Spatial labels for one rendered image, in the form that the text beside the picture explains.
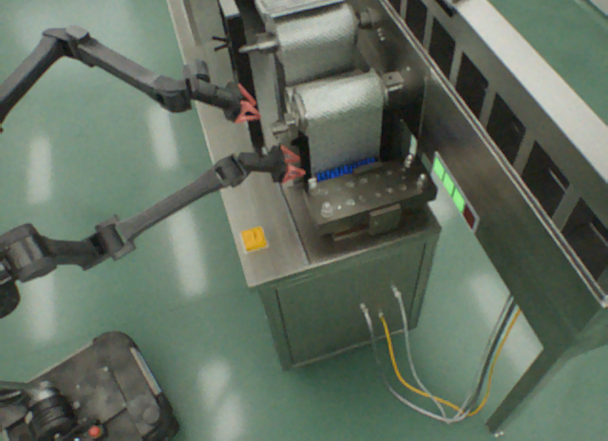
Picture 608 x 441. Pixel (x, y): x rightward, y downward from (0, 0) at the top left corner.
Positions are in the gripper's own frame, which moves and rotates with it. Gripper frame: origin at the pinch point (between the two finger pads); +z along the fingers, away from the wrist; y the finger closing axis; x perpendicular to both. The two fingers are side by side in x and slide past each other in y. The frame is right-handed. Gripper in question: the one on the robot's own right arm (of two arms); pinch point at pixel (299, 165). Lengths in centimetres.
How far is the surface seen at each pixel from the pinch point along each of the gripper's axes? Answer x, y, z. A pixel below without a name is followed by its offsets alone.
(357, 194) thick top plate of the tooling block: 0.3, 10.7, 17.2
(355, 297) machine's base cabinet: -41, 25, 33
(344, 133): 13.0, -2.7, 10.7
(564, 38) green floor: -6, -151, 252
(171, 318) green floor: -130, -16, -13
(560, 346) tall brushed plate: 30, 78, 30
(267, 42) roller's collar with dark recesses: 21.2, -31.4, -11.2
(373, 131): 14.8, -3.1, 20.7
